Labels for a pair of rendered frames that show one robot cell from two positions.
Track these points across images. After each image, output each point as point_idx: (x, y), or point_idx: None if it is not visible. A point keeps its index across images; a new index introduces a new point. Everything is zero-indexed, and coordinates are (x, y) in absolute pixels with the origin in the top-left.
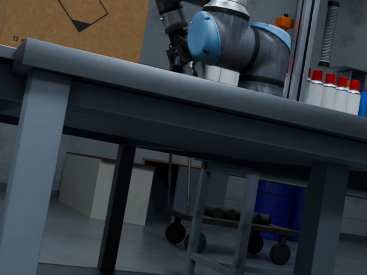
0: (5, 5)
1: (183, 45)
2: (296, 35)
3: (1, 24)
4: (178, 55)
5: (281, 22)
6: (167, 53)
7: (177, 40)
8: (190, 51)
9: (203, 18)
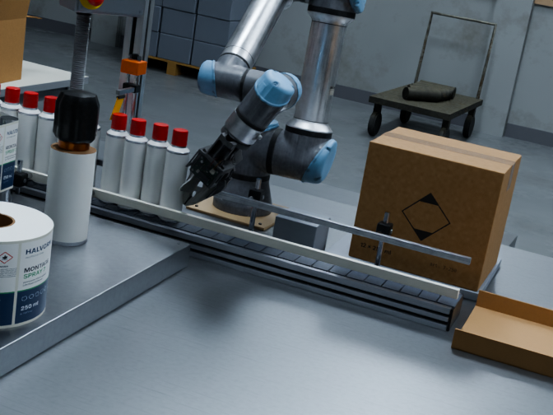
0: (504, 226)
1: (235, 158)
2: (139, 81)
3: (501, 241)
4: (231, 173)
5: (146, 70)
6: (221, 174)
7: (235, 154)
8: (321, 178)
9: (336, 147)
